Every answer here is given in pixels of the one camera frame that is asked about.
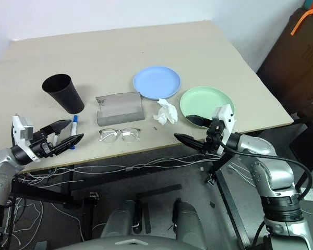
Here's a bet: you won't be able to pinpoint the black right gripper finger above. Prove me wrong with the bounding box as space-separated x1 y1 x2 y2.
186 113 213 130
173 133 207 153

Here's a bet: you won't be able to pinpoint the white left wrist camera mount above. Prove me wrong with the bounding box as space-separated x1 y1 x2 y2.
11 114 41 164

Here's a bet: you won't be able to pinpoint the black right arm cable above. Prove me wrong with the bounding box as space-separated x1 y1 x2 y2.
218 142 312 250

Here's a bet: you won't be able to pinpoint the black plastic cup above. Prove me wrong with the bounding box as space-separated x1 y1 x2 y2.
41 73 85 115

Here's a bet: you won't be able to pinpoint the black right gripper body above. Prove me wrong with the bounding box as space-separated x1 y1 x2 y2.
202 119 226 157

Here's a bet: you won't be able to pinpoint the grey robot torso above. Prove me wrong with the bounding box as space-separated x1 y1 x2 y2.
54 235 207 250

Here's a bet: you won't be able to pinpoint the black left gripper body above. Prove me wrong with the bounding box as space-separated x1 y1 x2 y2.
28 130 58 158

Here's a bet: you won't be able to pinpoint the green bowl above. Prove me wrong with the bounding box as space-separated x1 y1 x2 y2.
179 86 235 129

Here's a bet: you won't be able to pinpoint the black metal table frame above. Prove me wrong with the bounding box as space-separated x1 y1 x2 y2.
10 145 252 250

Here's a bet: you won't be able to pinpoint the blue plastic plate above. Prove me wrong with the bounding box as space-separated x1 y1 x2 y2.
133 66 183 101

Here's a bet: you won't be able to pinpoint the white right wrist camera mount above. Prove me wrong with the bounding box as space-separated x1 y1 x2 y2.
211 104 237 155

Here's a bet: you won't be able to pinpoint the black box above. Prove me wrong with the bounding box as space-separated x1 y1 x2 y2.
289 121 313 171

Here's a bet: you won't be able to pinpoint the thin white wires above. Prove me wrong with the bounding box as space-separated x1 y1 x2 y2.
0 152 254 250

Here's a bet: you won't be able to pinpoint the grey glasses case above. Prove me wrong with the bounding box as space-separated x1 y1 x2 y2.
95 91 146 126

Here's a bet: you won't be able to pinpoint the orange strap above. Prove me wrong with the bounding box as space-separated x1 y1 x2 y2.
290 4 313 36

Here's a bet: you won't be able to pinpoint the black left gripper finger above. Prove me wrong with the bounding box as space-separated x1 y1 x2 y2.
40 119 73 136
53 133 85 155

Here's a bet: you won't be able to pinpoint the dark case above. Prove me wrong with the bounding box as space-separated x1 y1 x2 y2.
256 7 313 111

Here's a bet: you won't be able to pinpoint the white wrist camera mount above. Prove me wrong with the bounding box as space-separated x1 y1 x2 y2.
11 114 41 164
211 104 237 155

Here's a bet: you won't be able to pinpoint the white tissue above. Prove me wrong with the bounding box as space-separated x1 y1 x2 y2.
152 98 178 126

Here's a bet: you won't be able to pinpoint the white marker blue cap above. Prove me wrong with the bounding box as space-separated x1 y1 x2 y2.
69 115 79 151

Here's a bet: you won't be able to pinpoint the clear frame eyeglasses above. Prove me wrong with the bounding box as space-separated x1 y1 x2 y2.
98 127 141 143

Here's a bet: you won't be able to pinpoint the grey rounded robot leg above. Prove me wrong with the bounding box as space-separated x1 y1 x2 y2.
101 199 141 238
171 198 207 250

